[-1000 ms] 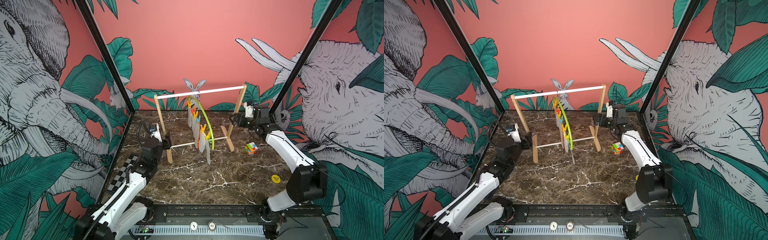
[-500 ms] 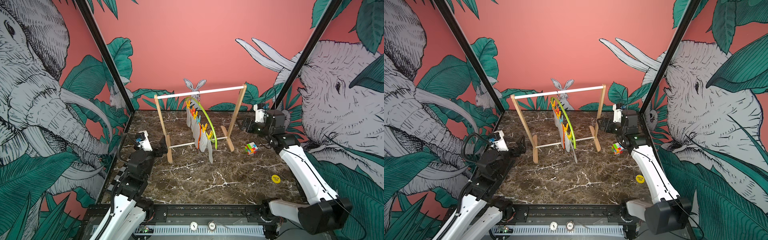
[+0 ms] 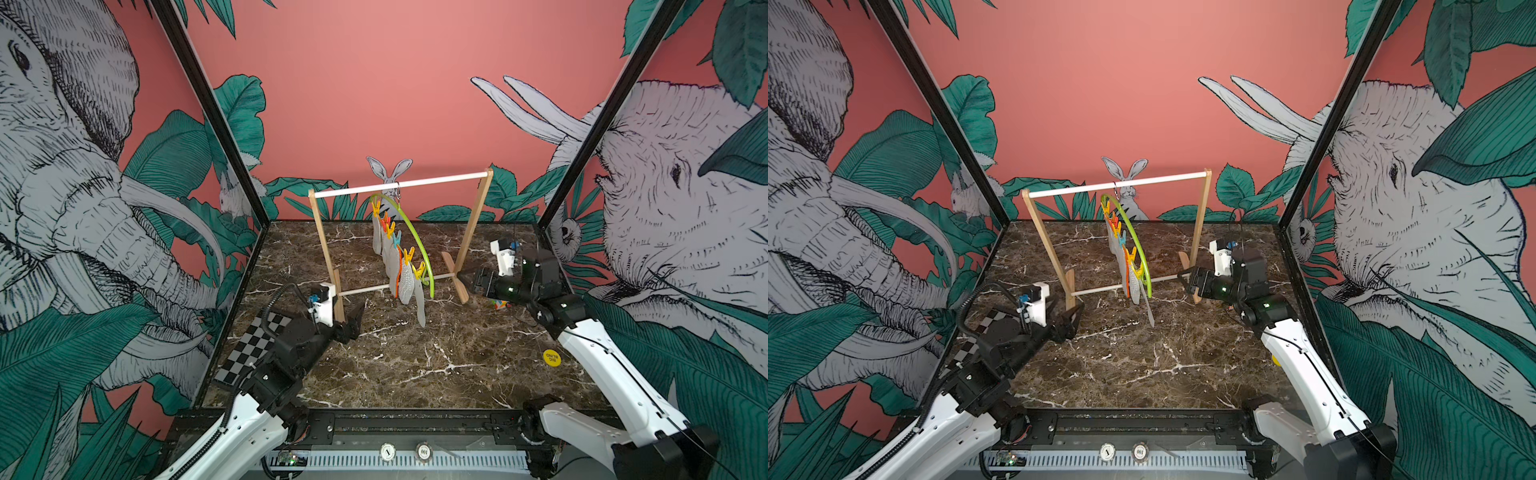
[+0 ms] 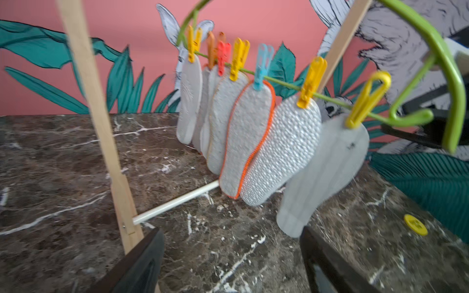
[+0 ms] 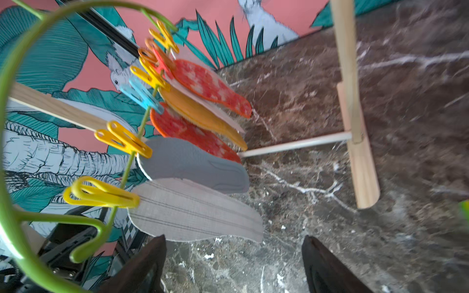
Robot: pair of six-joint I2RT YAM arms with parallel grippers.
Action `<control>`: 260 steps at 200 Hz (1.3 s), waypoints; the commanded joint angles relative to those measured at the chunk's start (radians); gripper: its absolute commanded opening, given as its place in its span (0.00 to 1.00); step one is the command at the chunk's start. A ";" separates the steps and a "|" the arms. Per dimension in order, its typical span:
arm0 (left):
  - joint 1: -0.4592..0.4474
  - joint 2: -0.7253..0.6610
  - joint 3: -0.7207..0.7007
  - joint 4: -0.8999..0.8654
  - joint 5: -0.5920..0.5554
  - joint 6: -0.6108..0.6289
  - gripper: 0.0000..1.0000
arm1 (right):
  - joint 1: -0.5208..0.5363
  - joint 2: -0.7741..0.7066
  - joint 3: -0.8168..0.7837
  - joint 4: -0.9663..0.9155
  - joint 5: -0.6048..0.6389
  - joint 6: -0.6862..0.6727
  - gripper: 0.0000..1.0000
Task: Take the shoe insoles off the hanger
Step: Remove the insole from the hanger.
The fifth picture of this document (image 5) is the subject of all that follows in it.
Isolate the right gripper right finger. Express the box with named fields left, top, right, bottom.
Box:
left=302, top=235, right=372, bottom=293

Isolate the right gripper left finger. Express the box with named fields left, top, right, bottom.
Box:
left=98, top=235, right=167, bottom=293

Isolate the white striped fabric insole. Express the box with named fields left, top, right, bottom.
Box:
left=128, top=178, right=264, bottom=242

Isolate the grey bubbled foam insole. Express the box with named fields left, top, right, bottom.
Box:
left=136, top=137, right=250, bottom=194

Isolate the green clothes hanger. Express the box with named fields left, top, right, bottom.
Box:
left=0, top=0, right=178, bottom=293

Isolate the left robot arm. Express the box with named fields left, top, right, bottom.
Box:
left=1, top=204, right=147, bottom=293

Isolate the yellow clothespin at hanger end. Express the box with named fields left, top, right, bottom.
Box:
left=63, top=177, right=140, bottom=208

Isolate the checkerboard calibration plate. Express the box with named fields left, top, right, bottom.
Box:
left=122, top=217, right=138, bottom=246

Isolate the orange-edged felt insole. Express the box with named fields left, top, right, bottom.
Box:
left=149, top=102, right=241, bottom=164
left=167, top=59, right=252, bottom=118

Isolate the yellow-edged felt insole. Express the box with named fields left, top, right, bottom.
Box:
left=158, top=87, right=248, bottom=151

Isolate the white thin insole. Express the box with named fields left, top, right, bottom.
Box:
left=168, top=79, right=245, bottom=134

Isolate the light blue clothespin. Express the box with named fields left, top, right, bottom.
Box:
left=119, top=77, right=164, bottom=115

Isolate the red clothespin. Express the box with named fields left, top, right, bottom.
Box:
left=151, top=45, right=175, bottom=79

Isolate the orange clothespin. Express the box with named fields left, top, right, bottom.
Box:
left=138, top=38, right=161, bottom=67

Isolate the white embossed foam insole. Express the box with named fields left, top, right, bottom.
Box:
left=171, top=46, right=205, bottom=66

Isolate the wooden hanger rack frame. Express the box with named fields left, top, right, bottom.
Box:
left=1, top=1, right=380, bottom=209

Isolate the left black frame post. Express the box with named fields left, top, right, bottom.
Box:
left=66, top=6, right=138, bottom=67

